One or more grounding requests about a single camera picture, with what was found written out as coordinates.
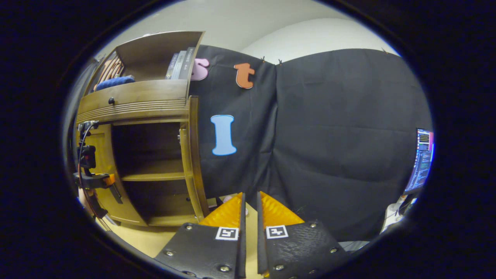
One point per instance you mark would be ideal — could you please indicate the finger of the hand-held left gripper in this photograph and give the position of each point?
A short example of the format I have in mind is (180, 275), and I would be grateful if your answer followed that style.
(116, 192)

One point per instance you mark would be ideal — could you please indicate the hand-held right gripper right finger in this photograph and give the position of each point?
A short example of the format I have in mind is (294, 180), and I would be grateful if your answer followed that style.
(261, 248)

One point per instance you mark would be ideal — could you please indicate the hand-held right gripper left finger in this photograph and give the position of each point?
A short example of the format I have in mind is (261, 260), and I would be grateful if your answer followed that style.
(243, 240)

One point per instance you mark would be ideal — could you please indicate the wooden shoe cabinet door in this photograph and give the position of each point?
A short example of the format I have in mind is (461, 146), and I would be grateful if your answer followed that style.
(124, 213)
(197, 155)

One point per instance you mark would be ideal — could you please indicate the wooden double-door shoe cabinet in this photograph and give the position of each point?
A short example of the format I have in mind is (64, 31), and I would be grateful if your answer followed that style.
(155, 54)

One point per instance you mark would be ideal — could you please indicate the wooden inner shelf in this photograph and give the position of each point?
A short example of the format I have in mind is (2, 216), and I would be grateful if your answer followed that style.
(155, 172)

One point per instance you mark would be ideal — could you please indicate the folded blue towel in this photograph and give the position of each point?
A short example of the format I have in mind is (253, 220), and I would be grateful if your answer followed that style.
(115, 82)

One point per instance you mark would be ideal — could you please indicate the wooden ribbed drawer front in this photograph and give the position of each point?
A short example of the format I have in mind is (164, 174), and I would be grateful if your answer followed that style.
(147, 97)

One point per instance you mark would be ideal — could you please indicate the grey hardcover book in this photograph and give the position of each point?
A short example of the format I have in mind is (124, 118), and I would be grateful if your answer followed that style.
(171, 69)

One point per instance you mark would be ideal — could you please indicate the pale grey book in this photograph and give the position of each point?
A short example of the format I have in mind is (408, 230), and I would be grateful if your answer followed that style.
(179, 66)

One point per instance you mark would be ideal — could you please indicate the black backdrop cloth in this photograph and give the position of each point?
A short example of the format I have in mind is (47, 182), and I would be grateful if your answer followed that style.
(329, 135)

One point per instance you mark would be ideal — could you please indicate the black book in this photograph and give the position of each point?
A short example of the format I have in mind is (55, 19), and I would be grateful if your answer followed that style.
(188, 64)

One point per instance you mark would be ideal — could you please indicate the computer monitor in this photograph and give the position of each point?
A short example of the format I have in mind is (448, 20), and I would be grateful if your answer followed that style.
(422, 162)

